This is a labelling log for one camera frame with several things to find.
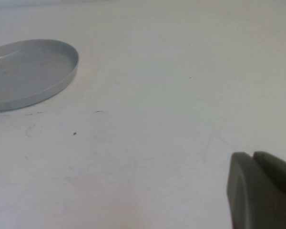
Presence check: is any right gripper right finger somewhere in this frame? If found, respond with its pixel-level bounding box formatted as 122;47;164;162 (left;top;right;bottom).
253;151;286;197

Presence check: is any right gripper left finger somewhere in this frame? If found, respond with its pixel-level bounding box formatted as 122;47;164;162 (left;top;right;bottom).
227;152;286;229

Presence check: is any grey round plate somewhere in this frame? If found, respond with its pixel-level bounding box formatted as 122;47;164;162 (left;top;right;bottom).
0;39;79;112

